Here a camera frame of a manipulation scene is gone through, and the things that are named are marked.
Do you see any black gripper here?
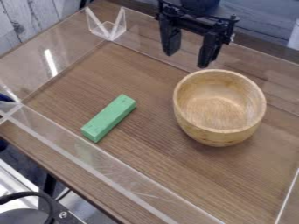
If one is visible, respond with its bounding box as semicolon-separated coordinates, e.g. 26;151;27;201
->
156;0;239;68

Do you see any green rectangular block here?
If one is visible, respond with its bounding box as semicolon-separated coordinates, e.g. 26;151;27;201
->
80;94;136;143

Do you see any light wooden bowl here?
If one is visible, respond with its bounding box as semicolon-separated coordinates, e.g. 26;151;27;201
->
173;69;267;147

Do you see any blue object at left edge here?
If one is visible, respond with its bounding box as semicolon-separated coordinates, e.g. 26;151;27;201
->
0;93;15;102

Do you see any clear acrylic front barrier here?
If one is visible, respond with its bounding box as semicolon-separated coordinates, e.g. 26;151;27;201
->
0;85;225;224

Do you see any black metal table leg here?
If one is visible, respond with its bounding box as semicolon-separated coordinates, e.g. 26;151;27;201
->
39;174;87;224

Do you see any clear acrylic corner bracket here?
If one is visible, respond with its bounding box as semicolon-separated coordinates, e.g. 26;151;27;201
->
86;7;127;41

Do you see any black cable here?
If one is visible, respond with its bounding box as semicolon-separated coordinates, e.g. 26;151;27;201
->
0;191;56;224

